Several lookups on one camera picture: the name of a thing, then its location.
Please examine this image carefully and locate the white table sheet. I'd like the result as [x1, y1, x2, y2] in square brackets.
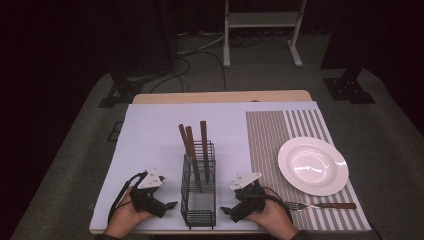
[89, 101, 322, 233]

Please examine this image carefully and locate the wooden-handled cutlery piece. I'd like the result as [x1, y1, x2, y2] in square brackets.
[199, 120, 211, 185]
[178, 123, 204, 194]

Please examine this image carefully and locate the white metal stand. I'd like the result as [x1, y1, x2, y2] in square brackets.
[222, 0, 308, 69]

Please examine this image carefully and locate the white floor cable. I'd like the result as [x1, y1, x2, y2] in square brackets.
[176, 32, 228, 56]

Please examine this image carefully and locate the black floor cable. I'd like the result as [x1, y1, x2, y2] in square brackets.
[149, 49, 229, 94]

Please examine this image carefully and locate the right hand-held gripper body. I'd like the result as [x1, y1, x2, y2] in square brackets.
[229, 171, 267, 224]

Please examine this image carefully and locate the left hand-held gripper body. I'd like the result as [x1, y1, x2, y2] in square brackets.
[129, 168, 167, 219]

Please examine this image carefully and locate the wooden-handled fork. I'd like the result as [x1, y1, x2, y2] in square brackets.
[284, 200, 357, 212]

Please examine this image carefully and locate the black stand base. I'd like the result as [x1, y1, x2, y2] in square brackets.
[97, 71, 145, 109]
[322, 66, 377, 105]

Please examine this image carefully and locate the right hand-held gripper cable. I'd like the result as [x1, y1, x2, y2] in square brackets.
[245, 186, 295, 225]

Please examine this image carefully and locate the person's left hand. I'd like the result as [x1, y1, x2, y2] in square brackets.
[103, 187, 155, 240]

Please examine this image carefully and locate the black wire cutlery holder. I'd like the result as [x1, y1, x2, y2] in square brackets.
[180, 140, 217, 231]

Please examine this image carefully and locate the hand-held gripper cable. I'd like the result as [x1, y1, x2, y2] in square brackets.
[245, 186, 295, 225]
[107, 171, 148, 224]

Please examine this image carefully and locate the white plate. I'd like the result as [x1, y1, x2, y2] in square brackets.
[277, 136, 350, 197]

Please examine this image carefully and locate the left hand-held gripper cable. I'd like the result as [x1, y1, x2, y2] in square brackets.
[107, 171, 148, 224]

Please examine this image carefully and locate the floor outlet cover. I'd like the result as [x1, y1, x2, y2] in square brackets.
[106, 121, 125, 143]

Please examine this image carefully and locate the striped placemat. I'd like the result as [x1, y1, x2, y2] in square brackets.
[245, 109, 372, 232]

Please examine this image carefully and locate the person's right hand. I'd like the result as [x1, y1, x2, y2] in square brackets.
[245, 187, 298, 240]

